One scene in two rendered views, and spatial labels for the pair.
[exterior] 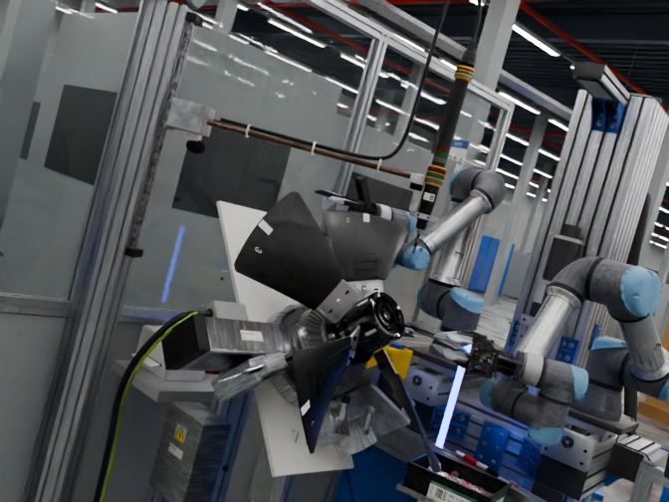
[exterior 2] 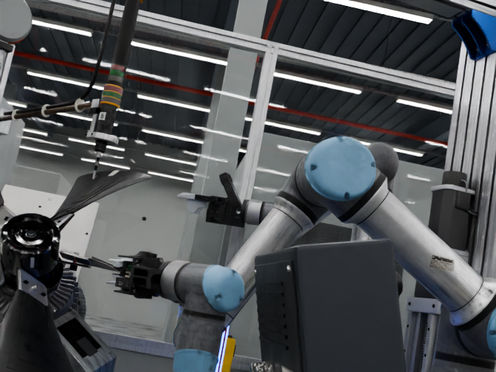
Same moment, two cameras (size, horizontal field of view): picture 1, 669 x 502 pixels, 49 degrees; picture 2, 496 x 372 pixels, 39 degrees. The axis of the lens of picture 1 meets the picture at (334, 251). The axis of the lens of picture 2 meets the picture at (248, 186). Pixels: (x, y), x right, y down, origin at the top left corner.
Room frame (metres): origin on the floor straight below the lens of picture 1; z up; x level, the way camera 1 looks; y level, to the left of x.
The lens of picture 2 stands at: (0.78, -1.39, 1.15)
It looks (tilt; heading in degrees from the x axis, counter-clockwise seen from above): 10 degrees up; 39
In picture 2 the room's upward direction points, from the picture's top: 11 degrees clockwise
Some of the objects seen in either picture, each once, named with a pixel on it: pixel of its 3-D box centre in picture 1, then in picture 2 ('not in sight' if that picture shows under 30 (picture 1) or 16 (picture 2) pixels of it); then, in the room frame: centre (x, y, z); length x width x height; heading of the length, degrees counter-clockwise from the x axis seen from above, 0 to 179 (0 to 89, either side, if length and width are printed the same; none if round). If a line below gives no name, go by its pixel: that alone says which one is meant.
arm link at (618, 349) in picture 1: (611, 360); (471, 322); (2.21, -0.89, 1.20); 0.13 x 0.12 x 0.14; 45
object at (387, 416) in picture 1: (373, 401); (78, 357); (1.82, -0.19, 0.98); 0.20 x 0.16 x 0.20; 46
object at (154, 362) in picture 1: (167, 353); not in sight; (2.02, 0.37, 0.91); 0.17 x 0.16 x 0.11; 46
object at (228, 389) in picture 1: (248, 376); not in sight; (1.56, 0.11, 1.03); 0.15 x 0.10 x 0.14; 46
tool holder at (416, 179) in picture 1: (424, 197); (103, 120); (1.76, -0.17, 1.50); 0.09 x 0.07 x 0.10; 81
